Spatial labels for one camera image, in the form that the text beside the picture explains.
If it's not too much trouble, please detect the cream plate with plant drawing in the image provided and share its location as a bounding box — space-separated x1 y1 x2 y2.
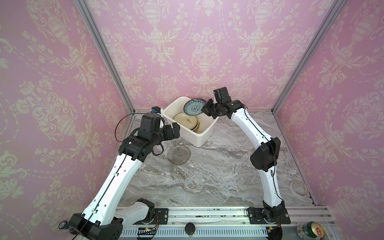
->
173 113 197 131

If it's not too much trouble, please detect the blue floral small plate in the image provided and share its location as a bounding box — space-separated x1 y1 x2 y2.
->
183 98 206 116

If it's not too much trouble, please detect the white plate green red rim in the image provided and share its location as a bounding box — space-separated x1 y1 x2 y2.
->
193 119 200 133

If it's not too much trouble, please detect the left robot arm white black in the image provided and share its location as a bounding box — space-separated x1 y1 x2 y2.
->
69 108 181 240

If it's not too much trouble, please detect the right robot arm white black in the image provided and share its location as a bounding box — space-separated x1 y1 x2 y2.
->
203 87 291 224

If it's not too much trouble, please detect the white plastic bin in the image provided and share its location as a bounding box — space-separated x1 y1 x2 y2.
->
162 97 217 148

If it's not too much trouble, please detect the clear glass plate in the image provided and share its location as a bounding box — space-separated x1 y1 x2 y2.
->
167 146 191 166

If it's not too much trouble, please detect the black round knob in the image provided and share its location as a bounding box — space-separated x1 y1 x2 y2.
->
184 223 196 236

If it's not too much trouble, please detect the purple drink bottle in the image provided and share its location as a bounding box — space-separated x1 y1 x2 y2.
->
58 220 73 234

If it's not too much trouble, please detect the green beer can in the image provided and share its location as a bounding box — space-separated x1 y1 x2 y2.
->
297 222 326 240

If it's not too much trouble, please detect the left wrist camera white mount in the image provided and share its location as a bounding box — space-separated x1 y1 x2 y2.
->
151 106 162 114

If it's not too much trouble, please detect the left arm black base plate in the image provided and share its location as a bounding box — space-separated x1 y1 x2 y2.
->
135 208 169 225

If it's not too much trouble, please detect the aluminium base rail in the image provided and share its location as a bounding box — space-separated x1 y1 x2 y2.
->
113 206 334 240

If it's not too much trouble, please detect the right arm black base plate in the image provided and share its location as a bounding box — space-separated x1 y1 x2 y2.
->
245 207 292 225

